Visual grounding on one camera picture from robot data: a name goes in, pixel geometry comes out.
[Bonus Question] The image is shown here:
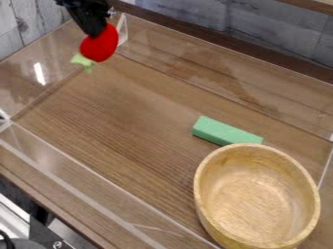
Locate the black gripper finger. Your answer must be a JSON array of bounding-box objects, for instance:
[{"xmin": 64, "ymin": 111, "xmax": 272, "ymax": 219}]
[
  {"xmin": 69, "ymin": 9, "xmax": 94, "ymax": 35},
  {"xmin": 88, "ymin": 12, "xmax": 109, "ymax": 37}
]

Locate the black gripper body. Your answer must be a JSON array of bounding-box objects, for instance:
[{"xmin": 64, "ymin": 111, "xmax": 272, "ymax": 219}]
[{"xmin": 54, "ymin": 0, "xmax": 112, "ymax": 17}]

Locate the red plush fruit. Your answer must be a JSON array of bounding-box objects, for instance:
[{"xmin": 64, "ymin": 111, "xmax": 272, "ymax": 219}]
[{"xmin": 70, "ymin": 24, "xmax": 118, "ymax": 72}]

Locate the green foam block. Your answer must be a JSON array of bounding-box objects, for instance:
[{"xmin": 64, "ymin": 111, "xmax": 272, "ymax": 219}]
[{"xmin": 192, "ymin": 116, "xmax": 263, "ymax": 146}]

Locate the wooden bowl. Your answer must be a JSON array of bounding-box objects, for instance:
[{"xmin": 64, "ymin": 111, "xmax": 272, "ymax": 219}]
[{"xmin": 192, "ymin": 144, "xmax": 320, "ymax": 249}]

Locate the black metal bracket bottom left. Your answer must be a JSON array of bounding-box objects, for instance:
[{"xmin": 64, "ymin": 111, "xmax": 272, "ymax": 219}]
[{"xmin": 27, "ymin": 217, "xmax": 73, "ymax": 249}]

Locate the black cable bottom left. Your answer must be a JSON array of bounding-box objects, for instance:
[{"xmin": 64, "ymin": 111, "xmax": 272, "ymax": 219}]
[{"xmin": 0, "ymin": 230, "xmax": 17, "ymax": 249}]

